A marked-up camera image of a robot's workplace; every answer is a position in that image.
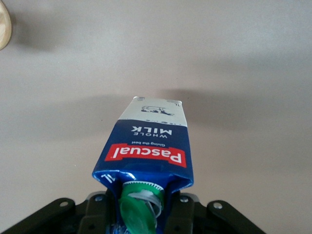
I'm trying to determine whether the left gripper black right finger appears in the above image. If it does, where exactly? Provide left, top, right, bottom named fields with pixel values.
left=160, top=192, right=268, bottom=234

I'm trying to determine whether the wooden mug stand round base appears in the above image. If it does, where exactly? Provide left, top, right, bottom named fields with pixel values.
left=0, top=0, right=12, bottom=51

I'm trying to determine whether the brown table cover cloth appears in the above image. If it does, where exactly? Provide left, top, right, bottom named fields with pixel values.
left=0, top=0, right=312, bottom=234

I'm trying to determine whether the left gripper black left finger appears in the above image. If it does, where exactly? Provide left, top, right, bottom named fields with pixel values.
left=0, top=191, right=117, bottom=234

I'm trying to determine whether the blue white Pascal milk carton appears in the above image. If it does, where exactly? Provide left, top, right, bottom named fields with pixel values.
left=91, top=96, right=195, bottom=234

